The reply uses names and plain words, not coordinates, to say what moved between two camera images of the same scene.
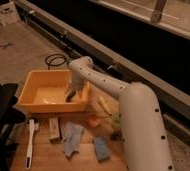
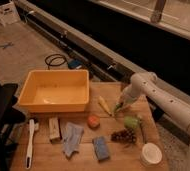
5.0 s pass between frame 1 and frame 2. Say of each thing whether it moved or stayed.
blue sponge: stayed
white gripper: moved
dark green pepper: moved
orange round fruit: stayed
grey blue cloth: stayed
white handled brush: stayed
